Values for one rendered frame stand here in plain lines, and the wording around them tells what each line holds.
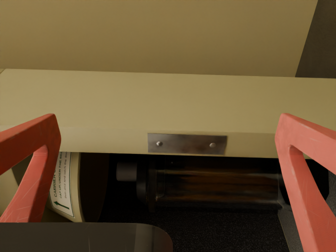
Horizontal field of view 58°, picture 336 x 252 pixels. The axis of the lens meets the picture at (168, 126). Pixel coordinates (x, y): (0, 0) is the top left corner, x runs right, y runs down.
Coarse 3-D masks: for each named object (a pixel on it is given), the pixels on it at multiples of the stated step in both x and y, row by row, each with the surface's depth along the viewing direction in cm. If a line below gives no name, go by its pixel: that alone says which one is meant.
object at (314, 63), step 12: (324, 0) 55; (324, 12) 55; (312, 24) 59; (324, 24) 55; (312, 36) 59; (324, 36) 55; (312, 48) 59; (324, 48) 55; (300, 60) 64; (312, 60) 59; (324, 60) 54; (300, 72) 64; (312, 72) 59; (324, 72) 54
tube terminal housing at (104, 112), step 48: (0, 96) 30; (48, 96) 31; (96, 96) 31; (144, 96) 31; (192, 96) 31; (240, 96) 32; (288, 96) 32; (96, 144) 28; (144, 144) 28; (240, 144) 27; (0, 192) 32
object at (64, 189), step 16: (64, 160) 35; (80, 160) 35; (96, 160) 51; (64, 176) 35; (80, 176) 49; (96, 176) 50; (64, 192) 35; (80, 192) 47; (96, 192) 49; (64, 208) 37; (80, 208) 35; (96, 208) 46
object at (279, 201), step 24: (168, 168) 38; (192, 168) 38; (216, 168) 38; (240, 168) 38; (264, 168) 38; (168, 192) 38; (192, 192) 38; (216, 192) 38; (240, 192) 38; (264, 192) 38
